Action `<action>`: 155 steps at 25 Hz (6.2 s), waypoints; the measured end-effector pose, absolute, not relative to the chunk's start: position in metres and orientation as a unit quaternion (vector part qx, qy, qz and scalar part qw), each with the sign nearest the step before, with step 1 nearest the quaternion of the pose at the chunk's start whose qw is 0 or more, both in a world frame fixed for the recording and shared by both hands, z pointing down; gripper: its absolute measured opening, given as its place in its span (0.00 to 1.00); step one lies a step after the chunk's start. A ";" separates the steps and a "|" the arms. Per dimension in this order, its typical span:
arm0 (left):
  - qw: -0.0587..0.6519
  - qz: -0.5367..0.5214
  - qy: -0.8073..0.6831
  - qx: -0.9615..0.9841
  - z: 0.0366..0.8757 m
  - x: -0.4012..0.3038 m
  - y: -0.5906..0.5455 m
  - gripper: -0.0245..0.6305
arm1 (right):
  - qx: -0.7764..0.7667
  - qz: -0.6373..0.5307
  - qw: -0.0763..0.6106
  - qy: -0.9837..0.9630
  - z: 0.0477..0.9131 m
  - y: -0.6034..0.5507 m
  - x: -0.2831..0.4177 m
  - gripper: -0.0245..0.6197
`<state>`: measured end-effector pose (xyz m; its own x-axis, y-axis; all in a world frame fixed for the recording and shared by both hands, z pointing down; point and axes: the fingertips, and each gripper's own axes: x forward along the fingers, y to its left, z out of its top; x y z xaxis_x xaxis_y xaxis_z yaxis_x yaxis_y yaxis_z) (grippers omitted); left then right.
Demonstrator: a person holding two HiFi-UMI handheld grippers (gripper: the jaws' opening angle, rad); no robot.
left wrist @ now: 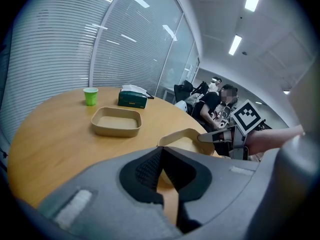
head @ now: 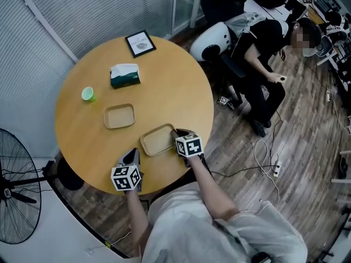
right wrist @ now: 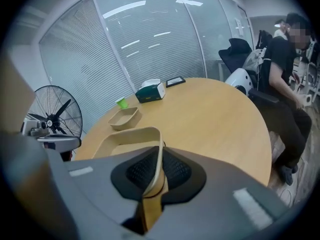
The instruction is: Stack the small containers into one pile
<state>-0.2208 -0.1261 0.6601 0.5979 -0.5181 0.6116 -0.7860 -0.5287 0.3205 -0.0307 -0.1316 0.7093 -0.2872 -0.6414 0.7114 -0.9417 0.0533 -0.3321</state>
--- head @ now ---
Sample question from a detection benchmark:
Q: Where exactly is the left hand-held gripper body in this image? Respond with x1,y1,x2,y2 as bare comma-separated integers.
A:
110,147,145,195

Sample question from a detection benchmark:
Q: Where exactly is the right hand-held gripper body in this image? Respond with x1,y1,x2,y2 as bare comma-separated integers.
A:
174,129,207,170

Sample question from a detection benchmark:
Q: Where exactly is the person's left forearm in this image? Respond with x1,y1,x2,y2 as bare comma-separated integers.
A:
125,190,154,259

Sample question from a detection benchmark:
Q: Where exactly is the person's right forearm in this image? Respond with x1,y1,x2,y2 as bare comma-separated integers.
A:
189,155,240,221

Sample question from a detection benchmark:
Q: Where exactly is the spare hand-held gripper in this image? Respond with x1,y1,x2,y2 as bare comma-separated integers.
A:
217,94,242,111

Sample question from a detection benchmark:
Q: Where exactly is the dark green tissue box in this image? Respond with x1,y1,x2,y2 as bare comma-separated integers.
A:
109,63,142,89

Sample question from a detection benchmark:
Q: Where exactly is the green paper cup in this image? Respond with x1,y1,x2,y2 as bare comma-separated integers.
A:
81,86,98,102

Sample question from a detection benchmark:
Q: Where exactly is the person's light grey shirt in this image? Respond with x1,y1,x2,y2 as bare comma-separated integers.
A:
141,181,308,263

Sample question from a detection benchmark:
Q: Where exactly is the white shell office chair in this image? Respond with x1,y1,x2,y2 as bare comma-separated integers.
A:
189,21,247,106

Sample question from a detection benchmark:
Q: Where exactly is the black standing fan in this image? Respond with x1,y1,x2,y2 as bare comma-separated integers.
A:
0,128,84,245

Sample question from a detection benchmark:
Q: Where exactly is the black mesh office chair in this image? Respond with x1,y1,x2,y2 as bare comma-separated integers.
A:
200,0,248,28

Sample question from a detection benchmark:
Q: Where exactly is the white desk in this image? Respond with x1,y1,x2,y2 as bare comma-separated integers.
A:
190,0,310,30

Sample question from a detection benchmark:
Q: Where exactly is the black floor cable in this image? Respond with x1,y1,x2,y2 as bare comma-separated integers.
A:
210,163,275,178

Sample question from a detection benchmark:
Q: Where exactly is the coiled white cable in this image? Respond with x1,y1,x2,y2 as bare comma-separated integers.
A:
253,138,282,212

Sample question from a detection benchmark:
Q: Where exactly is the black picture frame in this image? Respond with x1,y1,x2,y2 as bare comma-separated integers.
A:
124,30,157,59

